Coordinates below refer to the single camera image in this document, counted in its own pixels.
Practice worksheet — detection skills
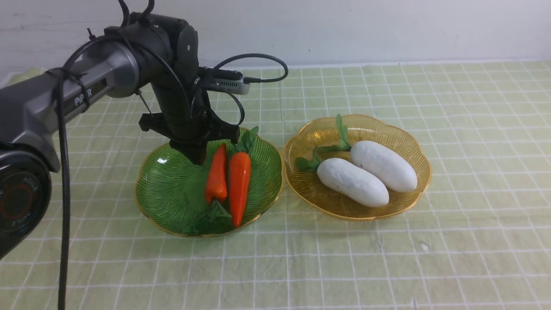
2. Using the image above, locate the amber plastic plate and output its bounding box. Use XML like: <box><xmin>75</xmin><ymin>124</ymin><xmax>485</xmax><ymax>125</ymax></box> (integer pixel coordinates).
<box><xmin>283</xmin><ymin>114</ymin><xmax>432</xmax><ymax>221</ymax></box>

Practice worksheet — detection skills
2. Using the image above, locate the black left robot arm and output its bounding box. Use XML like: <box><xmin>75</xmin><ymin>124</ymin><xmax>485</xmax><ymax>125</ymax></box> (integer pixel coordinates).
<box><xmin>0</xmin><ymin>12</ymin><xmax>240</xmax><ymax>257</ymax></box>

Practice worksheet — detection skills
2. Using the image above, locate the green plastic plate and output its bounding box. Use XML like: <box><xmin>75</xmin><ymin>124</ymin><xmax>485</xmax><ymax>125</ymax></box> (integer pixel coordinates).
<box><xmin>134</xmin><ymin>136</ymin><xmax>284</xmax><ymax>238</ymax></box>

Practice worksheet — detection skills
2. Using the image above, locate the orange toy carrot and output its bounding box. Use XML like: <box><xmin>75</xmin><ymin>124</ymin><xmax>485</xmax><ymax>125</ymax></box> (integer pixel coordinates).
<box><xmin>185</xmin><ymin>143</ymin><xmax>232</xmax><ymax>235</ymax></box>
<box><xmin>229</xmin><ymin>126</ymin><xmax>259</xmax><ymax>227</ymax></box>

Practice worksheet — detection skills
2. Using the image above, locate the white toy radish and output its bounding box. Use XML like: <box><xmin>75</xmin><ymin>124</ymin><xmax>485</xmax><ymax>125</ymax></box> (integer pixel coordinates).
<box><xmin>296</xmin><ymin>157</ymin><xmax>390</xmax><ymax>208</ymax></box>
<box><xmin>314</xmin><ymin>114</ymin><xmax>418</xmax><ymax>193</ymax></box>

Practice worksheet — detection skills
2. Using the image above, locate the black left camera cable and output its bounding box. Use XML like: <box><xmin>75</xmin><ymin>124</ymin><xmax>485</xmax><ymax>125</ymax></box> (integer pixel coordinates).
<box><xmin>56</xmin><ymin>0</ymin><xmax>289</xmax><ymax>310</ymax></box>

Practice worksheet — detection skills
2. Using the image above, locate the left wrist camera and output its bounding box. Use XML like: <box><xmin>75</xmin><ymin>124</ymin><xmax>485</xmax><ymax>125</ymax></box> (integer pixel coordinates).
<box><xmin>195</xmin><ymin>67</ymin><xmax>250</xmax><ymax>96</ymax></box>

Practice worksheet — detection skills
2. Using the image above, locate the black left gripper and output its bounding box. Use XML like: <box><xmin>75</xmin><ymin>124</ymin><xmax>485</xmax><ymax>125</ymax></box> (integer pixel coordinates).
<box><xmin>139</xmin><ymin>82</ymin><xmax>240</xmax><ymax>165</ymax></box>

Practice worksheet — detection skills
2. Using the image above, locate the green checked tablecloth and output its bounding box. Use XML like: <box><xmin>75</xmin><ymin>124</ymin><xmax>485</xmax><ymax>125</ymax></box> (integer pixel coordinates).
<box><xmin>0</xmin><ymin>60</ymin><xmax>551</xmax><ymax>310</ymax></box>

